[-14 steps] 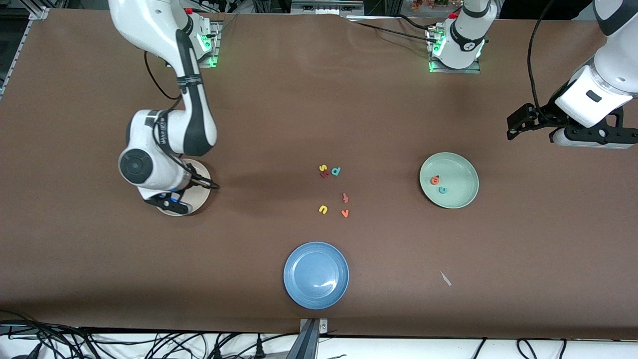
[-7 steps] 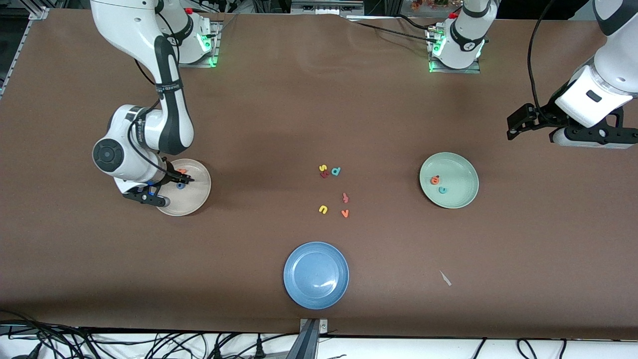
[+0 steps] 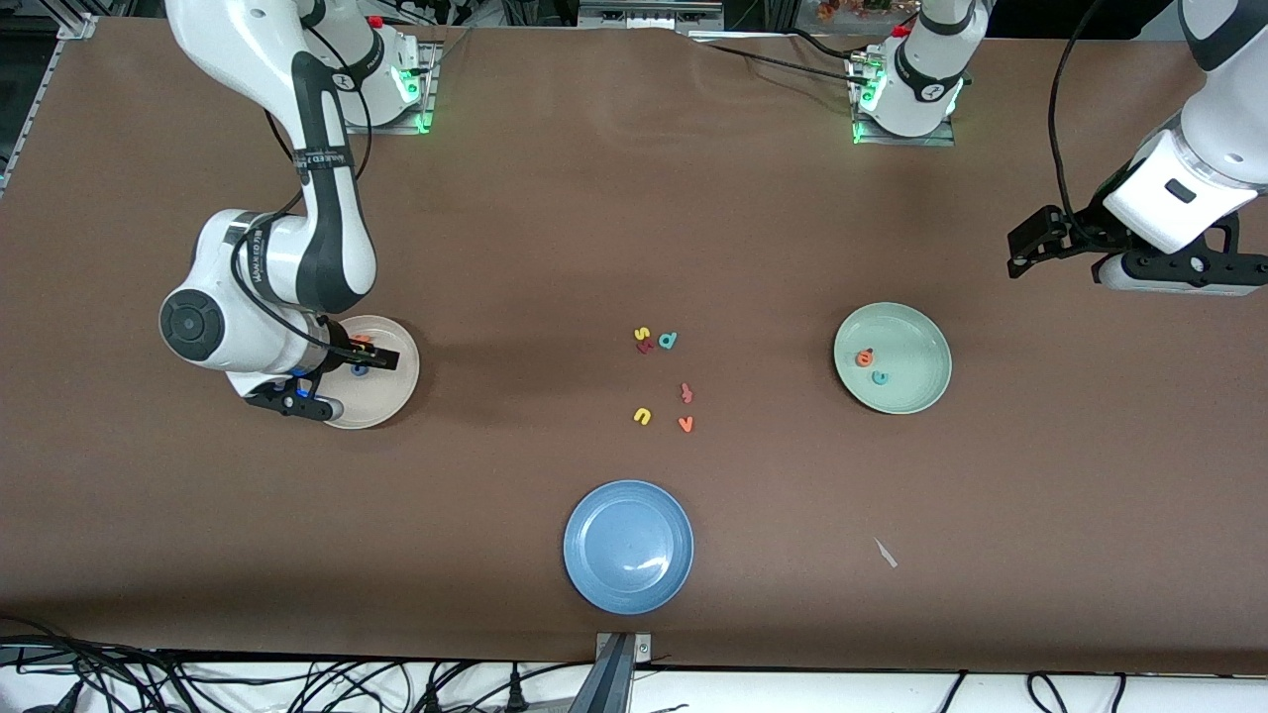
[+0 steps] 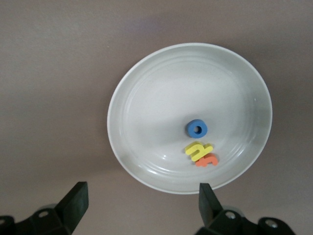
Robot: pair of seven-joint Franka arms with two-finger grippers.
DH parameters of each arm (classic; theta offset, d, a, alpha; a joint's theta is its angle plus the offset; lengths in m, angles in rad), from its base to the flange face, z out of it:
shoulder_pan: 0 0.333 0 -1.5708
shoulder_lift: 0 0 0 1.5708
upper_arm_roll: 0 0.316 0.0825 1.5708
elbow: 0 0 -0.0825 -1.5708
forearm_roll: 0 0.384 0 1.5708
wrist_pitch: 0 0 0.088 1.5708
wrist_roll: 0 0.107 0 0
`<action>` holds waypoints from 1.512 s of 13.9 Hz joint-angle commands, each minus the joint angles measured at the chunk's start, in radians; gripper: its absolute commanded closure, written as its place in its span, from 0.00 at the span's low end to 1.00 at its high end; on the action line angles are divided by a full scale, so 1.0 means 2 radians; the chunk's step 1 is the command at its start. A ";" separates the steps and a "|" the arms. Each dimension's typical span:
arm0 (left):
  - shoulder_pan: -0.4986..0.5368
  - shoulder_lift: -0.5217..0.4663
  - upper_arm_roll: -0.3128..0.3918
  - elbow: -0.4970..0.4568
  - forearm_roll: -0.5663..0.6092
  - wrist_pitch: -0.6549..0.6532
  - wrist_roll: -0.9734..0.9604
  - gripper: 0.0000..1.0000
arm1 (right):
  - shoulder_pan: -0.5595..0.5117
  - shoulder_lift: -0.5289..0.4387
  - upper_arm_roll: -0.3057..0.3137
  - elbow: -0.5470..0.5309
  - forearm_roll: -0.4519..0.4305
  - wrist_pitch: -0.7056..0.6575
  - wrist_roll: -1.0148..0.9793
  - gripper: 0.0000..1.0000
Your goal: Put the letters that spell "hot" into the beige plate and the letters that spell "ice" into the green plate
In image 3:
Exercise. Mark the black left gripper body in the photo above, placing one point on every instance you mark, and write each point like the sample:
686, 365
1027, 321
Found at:
1080, 235

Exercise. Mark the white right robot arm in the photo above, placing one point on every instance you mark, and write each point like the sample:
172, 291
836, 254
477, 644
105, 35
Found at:
238, 50

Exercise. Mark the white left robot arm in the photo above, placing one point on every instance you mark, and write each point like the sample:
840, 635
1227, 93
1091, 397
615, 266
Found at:
926, 79

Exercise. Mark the beige brown plate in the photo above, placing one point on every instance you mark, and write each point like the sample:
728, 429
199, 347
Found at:
396, 394

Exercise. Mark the pale green plate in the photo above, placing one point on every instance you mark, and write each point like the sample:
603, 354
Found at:
906, 391

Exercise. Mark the orange dried flowers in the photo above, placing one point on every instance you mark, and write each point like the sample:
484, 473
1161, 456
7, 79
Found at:
852, 8

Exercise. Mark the blue plate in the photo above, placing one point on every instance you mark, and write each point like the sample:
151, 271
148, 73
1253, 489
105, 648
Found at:
628, 547

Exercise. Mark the small white paper scrap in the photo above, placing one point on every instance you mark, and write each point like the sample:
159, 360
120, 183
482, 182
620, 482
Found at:
885, 553

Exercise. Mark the black power plug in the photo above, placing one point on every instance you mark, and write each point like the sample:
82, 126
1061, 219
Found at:
515, 693
432, 699

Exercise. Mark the grey metal device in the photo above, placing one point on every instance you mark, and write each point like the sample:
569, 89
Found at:
649, 14

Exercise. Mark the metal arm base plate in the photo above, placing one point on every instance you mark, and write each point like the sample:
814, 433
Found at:
428, 99
862, 134

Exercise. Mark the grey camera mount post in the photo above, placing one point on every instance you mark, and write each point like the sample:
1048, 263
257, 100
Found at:
614, 678

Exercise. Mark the aluminium frame profile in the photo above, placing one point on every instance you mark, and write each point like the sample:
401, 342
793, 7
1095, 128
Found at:
79, 27

